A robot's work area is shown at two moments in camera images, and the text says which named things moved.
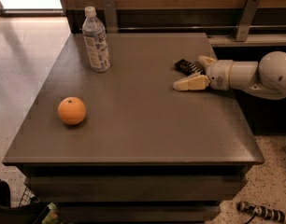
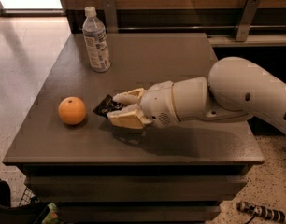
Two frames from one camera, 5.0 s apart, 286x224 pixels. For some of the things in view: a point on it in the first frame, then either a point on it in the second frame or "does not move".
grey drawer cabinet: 145,152 does not move
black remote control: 188,68 -> 107,105
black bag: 5,214 does not move
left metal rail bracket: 110,15 does not move
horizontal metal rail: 206,27 does not move
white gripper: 220,74 -> 157,105
